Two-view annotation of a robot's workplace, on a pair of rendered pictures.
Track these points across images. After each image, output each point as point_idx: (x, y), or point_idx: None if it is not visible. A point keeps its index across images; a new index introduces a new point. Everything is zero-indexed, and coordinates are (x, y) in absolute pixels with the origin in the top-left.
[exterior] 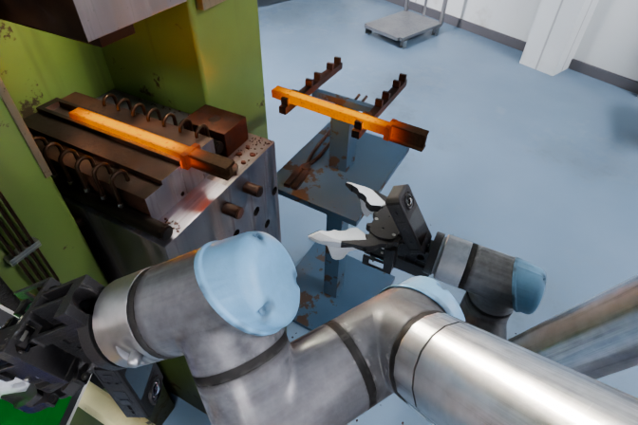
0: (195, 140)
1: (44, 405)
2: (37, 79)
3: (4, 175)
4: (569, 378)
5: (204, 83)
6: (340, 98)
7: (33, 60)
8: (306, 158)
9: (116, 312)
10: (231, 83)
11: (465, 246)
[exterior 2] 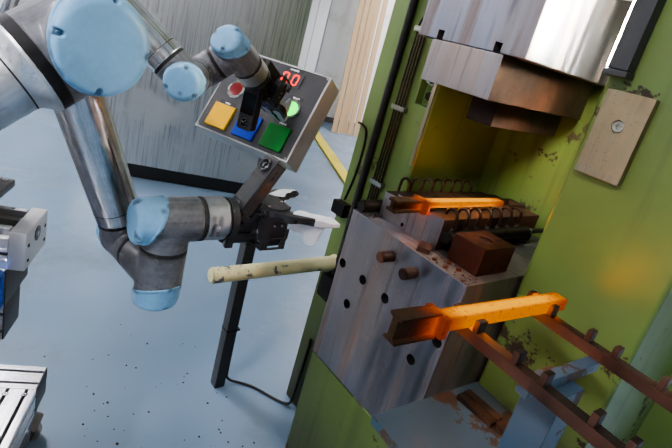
0: (444, 215)
1: None
2: (542, 198)
3: (401, 144)
4: (137, 2)
5: (539, 240)
6: (564, 365)
7: (551, 185)
8: None
9: None
10: (572, 279)
11: (210, 198)
